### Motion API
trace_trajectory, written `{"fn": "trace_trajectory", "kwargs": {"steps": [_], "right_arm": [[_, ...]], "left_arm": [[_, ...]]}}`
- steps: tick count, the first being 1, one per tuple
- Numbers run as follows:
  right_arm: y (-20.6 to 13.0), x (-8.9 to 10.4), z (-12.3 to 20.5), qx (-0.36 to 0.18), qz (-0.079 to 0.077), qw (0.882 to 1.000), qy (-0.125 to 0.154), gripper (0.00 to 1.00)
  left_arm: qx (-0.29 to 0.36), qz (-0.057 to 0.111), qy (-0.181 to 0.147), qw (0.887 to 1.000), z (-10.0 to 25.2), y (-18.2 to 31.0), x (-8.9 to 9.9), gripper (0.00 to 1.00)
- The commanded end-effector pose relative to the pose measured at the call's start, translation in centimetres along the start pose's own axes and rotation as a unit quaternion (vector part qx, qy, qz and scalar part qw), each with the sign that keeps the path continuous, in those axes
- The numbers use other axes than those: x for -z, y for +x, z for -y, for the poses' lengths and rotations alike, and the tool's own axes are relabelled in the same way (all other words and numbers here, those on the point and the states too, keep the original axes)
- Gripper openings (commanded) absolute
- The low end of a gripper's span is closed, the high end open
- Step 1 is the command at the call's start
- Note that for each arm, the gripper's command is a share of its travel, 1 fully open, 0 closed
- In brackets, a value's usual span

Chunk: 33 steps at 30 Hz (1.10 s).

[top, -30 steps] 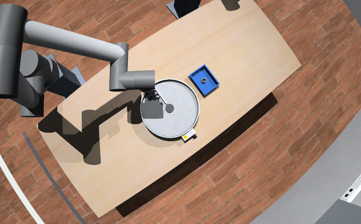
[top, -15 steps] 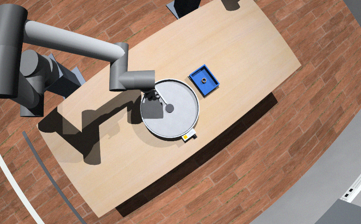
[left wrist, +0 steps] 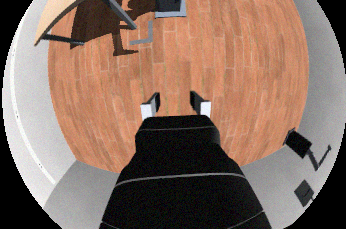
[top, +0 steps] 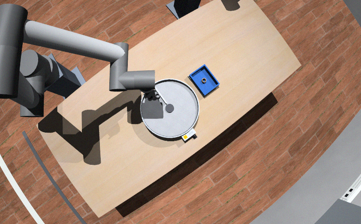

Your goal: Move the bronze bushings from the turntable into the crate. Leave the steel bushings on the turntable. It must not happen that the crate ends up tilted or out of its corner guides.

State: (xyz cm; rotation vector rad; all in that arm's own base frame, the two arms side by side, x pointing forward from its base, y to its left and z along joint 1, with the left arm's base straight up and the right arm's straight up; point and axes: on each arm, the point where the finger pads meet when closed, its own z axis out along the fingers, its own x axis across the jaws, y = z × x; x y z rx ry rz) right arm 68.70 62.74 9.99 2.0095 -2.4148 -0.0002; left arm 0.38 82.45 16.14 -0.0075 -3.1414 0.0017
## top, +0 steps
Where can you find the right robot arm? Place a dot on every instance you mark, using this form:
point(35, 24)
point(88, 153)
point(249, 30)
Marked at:
point(24, 76)

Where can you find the blue open-top crate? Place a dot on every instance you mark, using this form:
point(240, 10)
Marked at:
point(199, 74)

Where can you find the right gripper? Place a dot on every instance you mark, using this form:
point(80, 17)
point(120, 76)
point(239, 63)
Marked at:
point(149, 94)

